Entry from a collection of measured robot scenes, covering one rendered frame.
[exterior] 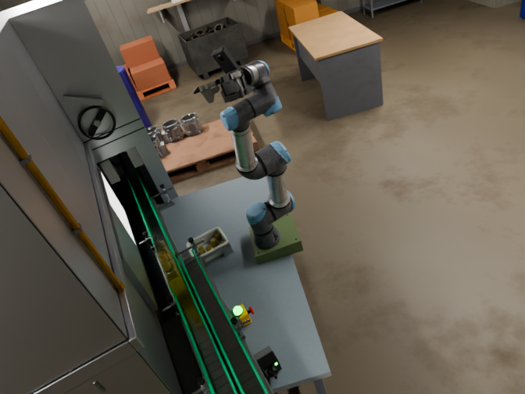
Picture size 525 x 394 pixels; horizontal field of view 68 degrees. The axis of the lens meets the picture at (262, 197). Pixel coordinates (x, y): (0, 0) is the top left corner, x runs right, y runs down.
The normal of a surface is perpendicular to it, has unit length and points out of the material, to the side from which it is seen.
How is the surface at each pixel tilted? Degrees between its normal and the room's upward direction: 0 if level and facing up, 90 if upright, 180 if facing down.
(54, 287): 90
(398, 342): 0
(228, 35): 90
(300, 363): 0
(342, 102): 90
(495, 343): 0
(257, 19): 90
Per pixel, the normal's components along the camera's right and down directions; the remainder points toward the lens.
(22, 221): 0.43, 0.47
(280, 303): -0.24, -0.76
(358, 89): 0.14, 0.58
